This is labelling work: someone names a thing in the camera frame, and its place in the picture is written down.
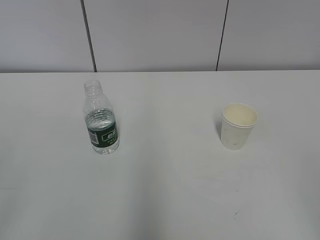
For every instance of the white paper cup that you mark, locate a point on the white paper cup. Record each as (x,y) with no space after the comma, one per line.
(238,120)

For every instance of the clear green-label water bottle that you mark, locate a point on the clear green-label water bottle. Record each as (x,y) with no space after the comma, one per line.
(100,119)

